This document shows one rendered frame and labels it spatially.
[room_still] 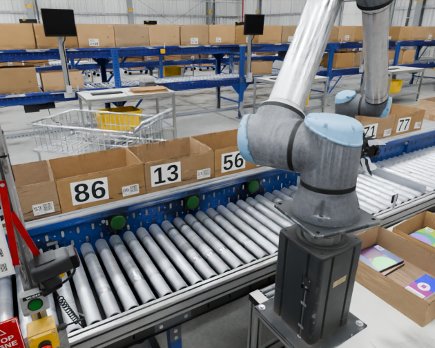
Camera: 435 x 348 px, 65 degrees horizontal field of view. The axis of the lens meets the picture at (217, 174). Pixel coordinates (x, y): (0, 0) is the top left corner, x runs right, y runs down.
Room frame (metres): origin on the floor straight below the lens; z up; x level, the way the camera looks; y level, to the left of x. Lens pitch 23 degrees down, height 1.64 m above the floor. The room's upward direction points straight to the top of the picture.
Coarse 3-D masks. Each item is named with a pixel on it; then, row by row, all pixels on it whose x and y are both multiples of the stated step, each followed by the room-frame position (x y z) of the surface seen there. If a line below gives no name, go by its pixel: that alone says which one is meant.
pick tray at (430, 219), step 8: (416, 216) 1.39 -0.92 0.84; (424, 216) 1.43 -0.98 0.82; (432, 216) 1.41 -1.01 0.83; (400, 224) 1.32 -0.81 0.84; (408, 224) 1.36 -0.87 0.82; (416, 224) 1.40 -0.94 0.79; (424, 224) 1.43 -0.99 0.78; (432, 224) 1.40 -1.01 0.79; (400, 232) 1.25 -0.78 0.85; (408, 232) 1.37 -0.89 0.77; (416, 240) 1.20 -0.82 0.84; (432, 248) 1.14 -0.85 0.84
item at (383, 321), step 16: (256, 304) 0.96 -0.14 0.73; (352, 304) 0.94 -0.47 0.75; (368, 304) 0.94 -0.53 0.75; (384, 304) 0.94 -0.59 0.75; (368, 320) 0.87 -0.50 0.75; (384, 320) 0.87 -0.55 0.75; (400, 320) 0.87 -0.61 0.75; (432, 320) 0.87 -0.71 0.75; (368, 336) 0.80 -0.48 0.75; (384, 336) 0.80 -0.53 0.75; (400, 336) 0.80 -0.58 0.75; (416, 336) 0.80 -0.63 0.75; (432, 336) 0.80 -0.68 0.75
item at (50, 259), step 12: (48, 252) 0.77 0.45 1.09; (60, 252) 0.77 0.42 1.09; (72, 252) 0.77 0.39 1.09; (36, 264) 0.72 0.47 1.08; (48, 264) 0.73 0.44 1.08; (60, 264) 0.74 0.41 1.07; (72, 264) 0.76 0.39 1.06; (36, 276) 0.71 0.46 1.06; (48, 276) 0.72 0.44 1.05; (60, 276) 0.76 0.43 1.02; (48, 288) 0.73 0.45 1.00
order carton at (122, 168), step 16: (48, 160) 1.59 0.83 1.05; (64, 160) 1.63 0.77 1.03; (80, 160) 1.67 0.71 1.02; (96, 160) 1.71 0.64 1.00; (112, 160) 1.75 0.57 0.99; (128, 160) 1.75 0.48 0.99; (64, 176) 1.62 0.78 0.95; (80, 176) 1.39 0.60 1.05; (96, 176) 1.43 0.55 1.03; (112, 176) 1.46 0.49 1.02; (128, 176) 1.50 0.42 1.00; (64, 192) 1.36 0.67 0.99; (112, 192) 1.46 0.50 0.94; (144, 192) 1.54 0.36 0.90; (64, 208) 1.35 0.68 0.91; (80, 208) 1.38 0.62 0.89
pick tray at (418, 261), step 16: (368, 240) 1.27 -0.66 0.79; (384, 240) 1.27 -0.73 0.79; (400, 240) 1.21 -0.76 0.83; (400, 256) 1.20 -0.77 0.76; (416, 256) 1.15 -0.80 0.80; (432, 256) 1.10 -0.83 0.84; (368, 272) 1.02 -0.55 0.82; (400, 272) 1.10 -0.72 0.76; (416, 272) 1.10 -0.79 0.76; (432, 272) 1.09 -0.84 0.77; (368, 288) 1.01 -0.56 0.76; (384, 288) 0.96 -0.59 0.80; (400, 288) 0.92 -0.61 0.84; (400, 304) 0.90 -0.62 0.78; (416, 304) 0.86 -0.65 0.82; (432, 304) 0.85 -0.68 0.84; (416, 320) 0.85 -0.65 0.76
